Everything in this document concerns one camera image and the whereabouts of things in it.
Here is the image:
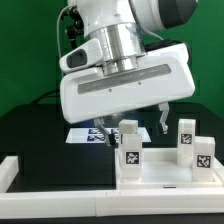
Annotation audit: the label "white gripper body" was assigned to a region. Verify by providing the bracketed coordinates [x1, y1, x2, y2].
[60, 44, 195, 124]

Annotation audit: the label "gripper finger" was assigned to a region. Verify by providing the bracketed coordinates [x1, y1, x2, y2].
[156, 102, 169, 135]
[94, 117, 116, 146]

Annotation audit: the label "white square table top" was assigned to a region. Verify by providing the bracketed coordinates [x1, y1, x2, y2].
[115, 148, 224, 190]

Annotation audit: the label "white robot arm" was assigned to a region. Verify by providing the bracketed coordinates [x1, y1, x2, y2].
[59, 0, 198, 145]

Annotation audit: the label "fiducial marker sheet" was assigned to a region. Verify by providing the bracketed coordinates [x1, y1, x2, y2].
[65, 127, 151, 144]

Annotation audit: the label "white U-shaped fence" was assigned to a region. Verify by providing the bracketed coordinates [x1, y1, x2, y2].
[0, 156, 224, 219]

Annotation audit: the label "black cables at base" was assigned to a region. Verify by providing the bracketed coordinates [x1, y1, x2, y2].
[30, 89, 63, 106]

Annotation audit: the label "black camera on mount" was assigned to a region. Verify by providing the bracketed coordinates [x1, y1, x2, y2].
[63, 5, 84, 49]

